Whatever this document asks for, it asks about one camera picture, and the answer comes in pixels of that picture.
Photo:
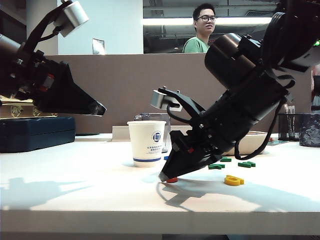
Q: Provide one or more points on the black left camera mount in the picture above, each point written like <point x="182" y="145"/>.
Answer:
<point x="42" y="27"/>

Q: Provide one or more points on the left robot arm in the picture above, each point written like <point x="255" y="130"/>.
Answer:
<point x="7" y="42"/>

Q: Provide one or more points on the dark blue case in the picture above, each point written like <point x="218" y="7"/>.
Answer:
<point x="37" y="135"/>

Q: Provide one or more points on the dark smoky plastic pitcher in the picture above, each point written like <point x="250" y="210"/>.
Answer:
<point x="310" y="132"/>

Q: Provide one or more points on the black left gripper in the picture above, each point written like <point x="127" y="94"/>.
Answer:
<point x="25" y="72"/>

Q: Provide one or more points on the green letter k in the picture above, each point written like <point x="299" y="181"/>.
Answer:
<point x="215" y="166"/>

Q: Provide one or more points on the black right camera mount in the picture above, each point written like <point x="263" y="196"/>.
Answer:
<point x="190" y="105"/>

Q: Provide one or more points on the yellow letter d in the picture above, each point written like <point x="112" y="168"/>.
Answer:
<point x="228" y="182"/>

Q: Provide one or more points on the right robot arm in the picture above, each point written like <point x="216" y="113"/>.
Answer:
<point x="255" y="105"/>

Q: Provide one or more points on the teal letter puzzle card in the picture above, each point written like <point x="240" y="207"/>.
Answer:
<point x="277" y="143"/>

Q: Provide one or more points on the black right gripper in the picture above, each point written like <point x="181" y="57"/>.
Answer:
<point x="207" y="137"/>

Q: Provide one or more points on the person in green shirt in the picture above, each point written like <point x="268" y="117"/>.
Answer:
<point x="203" y="20"/>

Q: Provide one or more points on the black mesh pen holder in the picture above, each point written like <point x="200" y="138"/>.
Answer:
<point x="287" y="127"/>

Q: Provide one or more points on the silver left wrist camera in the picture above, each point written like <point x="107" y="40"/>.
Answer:
<point x="73" y="15"/>

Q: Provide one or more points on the orange letter c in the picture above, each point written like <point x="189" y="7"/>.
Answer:
<point x="172" y="180"/>

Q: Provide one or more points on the green letter w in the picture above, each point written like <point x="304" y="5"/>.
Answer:
<point x="246" y="164"/>
<point x="225" y="159"/>

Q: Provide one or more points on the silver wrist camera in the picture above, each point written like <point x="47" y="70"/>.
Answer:
<point x="160" y="98"/>
<point x="73" y="15"/>

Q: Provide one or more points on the blue plastic letter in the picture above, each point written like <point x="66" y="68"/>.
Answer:
<point x="166" y="158"/>

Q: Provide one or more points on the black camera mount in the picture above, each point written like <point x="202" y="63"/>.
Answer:
<point x="190" y="105"/>
<point x="42" y="27"/>

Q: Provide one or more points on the beige pulp tray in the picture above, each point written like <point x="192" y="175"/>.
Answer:
<point x="250" y="143"/>

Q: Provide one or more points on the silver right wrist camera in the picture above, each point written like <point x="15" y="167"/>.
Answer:
<point x="160" y="98"/>

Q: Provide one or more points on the white paper cup blue logo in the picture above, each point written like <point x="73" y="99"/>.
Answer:
<point x="142" y="142"/>

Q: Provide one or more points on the brown desk partition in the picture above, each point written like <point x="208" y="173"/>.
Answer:
<point x="125" y="82"/>

